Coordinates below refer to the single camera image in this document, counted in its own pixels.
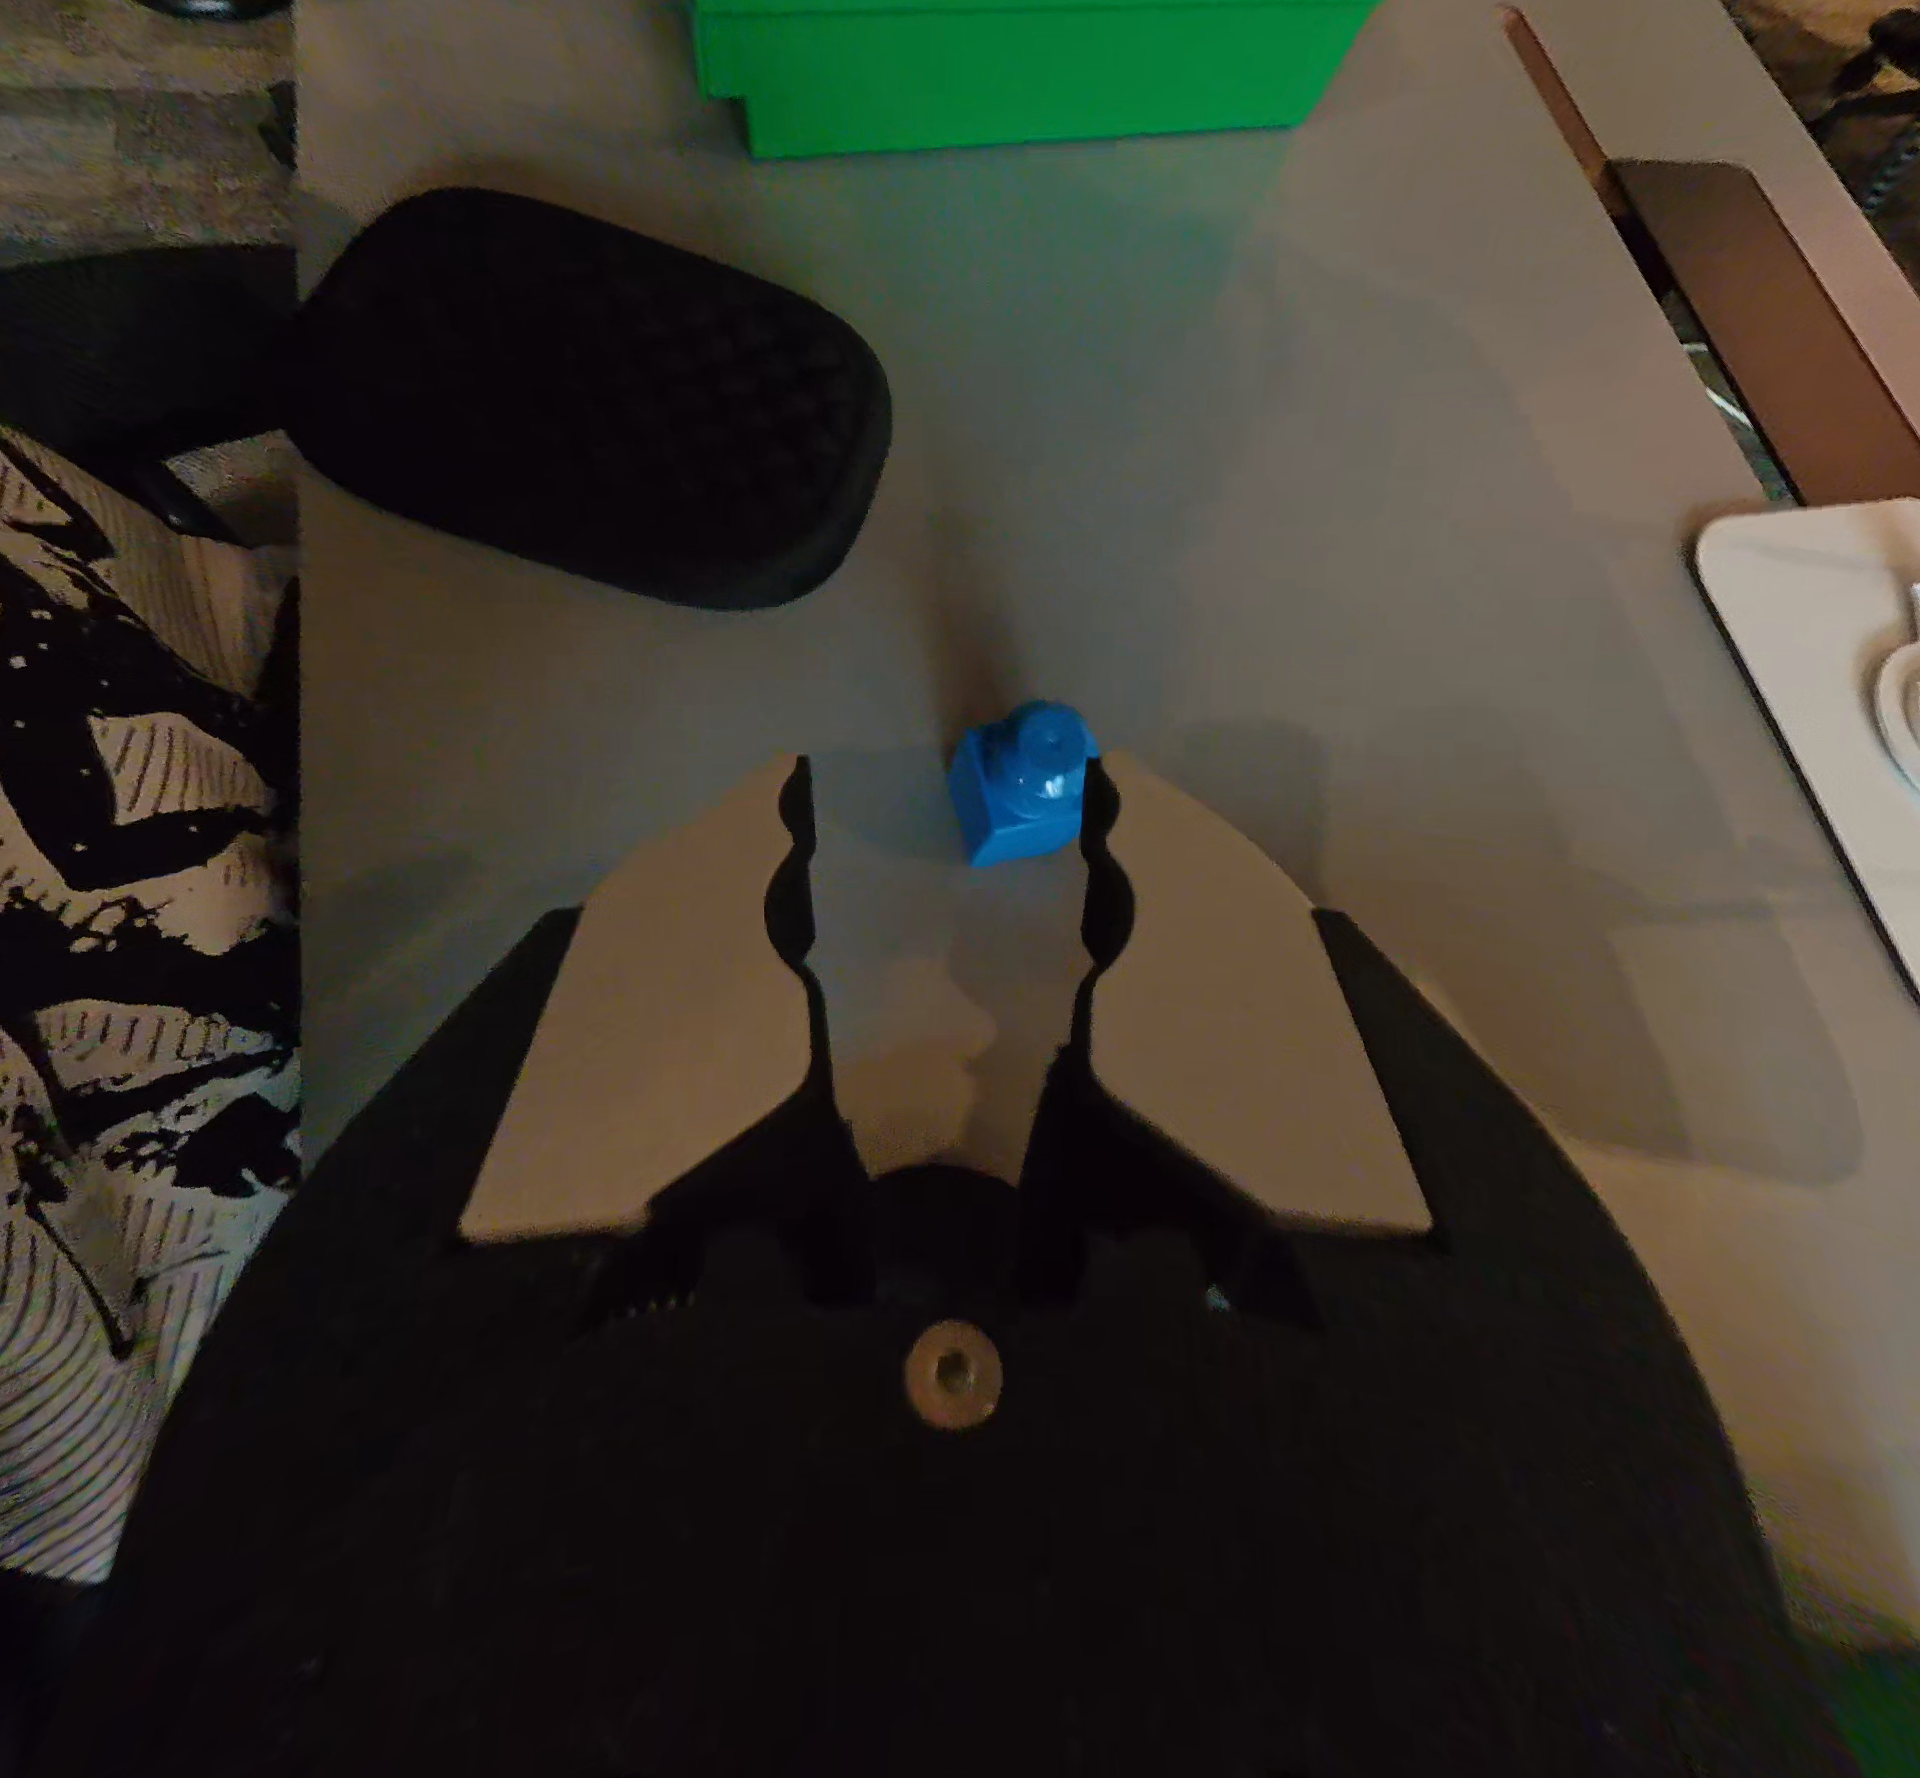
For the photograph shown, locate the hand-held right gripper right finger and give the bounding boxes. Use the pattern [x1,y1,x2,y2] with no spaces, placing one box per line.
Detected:
[1052,749,1436,1241]

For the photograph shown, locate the black white patterned clothing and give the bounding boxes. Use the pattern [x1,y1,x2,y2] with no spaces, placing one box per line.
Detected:
[0,420,309,1586]

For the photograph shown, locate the blue toy block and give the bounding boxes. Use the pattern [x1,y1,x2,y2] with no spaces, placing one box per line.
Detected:
[949,701,1099,869]

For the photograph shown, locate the green plastic bin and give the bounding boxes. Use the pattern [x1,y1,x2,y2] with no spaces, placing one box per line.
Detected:
[615,0,1478,161]

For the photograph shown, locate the white poster stand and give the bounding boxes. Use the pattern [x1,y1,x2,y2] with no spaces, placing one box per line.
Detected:
[1694,501,1920,1009]

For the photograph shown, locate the black mesh pad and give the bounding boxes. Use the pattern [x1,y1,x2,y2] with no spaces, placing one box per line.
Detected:
[298,189,896,612]

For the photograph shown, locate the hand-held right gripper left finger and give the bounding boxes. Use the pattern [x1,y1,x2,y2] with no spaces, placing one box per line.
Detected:
[457,754,844,1243]

